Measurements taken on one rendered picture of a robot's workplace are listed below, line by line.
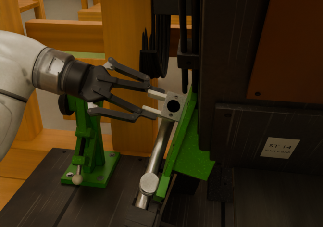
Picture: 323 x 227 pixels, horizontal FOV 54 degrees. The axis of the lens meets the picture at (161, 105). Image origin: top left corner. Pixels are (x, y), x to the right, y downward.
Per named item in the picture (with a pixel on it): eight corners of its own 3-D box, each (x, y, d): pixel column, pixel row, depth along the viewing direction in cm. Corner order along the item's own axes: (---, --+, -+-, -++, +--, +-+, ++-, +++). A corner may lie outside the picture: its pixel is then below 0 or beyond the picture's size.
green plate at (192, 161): (198, 204, 61) (238, 114, 51) (157, 191, 61) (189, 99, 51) (201, 167, 71) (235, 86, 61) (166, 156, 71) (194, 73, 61)
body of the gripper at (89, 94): (56, 88, 61) (101, 103, 61) (73, 50, 64) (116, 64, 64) (65, 99, 69) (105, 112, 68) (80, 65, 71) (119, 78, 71)
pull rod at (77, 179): (80, 187, 82) (78, 170, 80) (70, 186, 83) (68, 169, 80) (88, 173, 87) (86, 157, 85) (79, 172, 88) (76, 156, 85)
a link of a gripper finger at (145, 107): (142, 104, 64) (142, 107, 64) (175, 115, 64) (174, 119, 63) (142, 108, 67) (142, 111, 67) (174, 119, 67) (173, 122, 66)
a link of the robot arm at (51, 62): (46, 39, 63) (74, 48, 63) (57, 58, 72) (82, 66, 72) (27, 79, 61) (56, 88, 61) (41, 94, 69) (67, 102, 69)
